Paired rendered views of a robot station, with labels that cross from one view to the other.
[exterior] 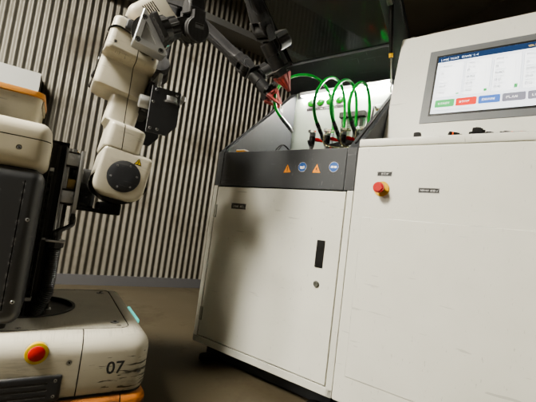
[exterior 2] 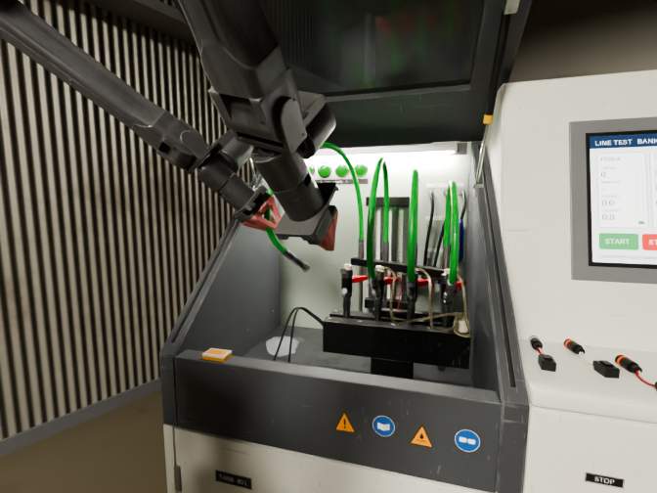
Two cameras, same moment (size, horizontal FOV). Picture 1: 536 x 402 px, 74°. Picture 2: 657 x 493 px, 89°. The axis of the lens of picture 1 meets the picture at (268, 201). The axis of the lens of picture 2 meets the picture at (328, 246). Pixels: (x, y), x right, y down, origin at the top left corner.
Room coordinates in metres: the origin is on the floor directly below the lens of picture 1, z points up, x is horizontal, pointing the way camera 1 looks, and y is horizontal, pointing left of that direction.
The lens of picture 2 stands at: (0.91, 0.17, 1.26)
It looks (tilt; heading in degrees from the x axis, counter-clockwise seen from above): 7 degrees down; 339
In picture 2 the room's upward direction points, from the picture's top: straight up
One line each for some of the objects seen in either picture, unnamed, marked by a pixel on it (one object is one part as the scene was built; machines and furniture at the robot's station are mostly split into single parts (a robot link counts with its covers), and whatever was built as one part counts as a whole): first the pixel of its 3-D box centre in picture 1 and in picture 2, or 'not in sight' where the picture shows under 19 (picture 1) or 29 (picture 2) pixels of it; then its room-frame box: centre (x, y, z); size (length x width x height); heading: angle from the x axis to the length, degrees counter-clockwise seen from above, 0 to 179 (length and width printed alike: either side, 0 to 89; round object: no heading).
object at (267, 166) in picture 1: (279, 169); (319, 410); (1.48, -0.03, 0.87); 0.62 x 0.04 x 0.16; 53
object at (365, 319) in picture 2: not in sight; (393, 349); (1.60, -0.27, 0.91); 0.34 x 0.10 x 0.15; 53
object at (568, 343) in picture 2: not in sight; (588, 356); (1.28, -0.48, 0.99); 0.12 x 0.02 x 0.02; 153
